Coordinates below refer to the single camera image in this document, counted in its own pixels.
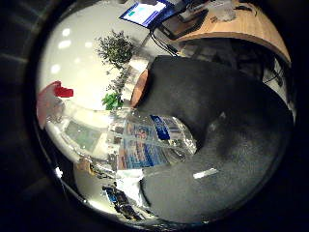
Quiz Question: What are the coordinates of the green leafy plant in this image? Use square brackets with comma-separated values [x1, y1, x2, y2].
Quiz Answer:
[101, 91, 125, 110]

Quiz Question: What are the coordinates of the white tape strip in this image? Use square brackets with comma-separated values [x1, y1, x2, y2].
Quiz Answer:
[192, 167, 220, 180]

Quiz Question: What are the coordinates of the computer monitor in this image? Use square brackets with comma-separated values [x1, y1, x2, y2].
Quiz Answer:
[119, 1, 177, 29]

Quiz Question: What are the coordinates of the light wooden desk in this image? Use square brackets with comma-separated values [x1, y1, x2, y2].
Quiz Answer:
[175, 3, 293, 67]

